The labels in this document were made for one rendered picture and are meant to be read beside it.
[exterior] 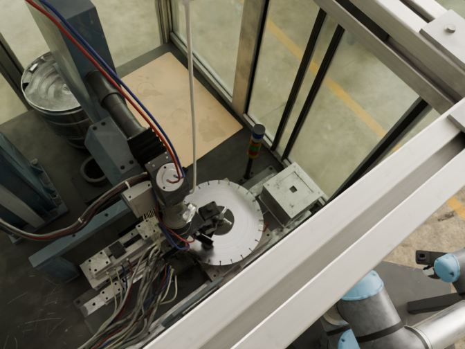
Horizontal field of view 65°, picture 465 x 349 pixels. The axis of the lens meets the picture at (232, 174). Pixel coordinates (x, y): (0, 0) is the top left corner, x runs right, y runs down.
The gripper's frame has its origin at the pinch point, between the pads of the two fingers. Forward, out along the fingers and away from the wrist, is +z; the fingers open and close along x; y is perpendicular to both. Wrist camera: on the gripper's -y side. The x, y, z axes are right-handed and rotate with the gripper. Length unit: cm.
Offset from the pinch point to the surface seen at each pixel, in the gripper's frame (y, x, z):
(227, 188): -80, 11, -4
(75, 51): -115, 4, -74
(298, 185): -52, 23, 1
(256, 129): -74, 27, -25
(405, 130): -37, 17, -57
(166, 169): -90, -14, -67
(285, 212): -55, 10, 2
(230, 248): -73, -11, -4
